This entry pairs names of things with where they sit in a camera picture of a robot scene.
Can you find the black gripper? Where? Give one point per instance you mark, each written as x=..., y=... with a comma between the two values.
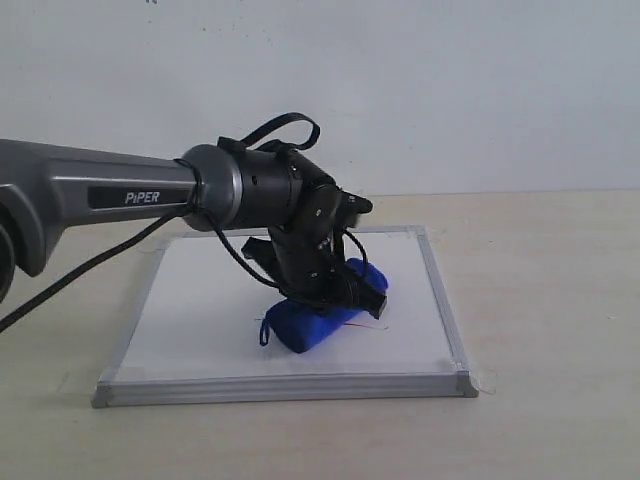
x=314, y=272

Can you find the blue cloth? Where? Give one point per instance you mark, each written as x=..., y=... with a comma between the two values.
x=301, y=326

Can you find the clear tape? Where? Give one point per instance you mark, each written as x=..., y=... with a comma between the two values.
x=484, y=380
x=436, y=235

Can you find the clear tape front right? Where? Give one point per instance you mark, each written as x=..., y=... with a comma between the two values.
x=484, y=380

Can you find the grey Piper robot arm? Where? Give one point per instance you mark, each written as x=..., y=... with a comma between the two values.
x=46, y=189

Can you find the white board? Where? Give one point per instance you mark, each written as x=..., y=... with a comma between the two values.
x=196, y=333

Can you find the clear tape back right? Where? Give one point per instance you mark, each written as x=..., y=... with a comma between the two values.
x=436, y=235

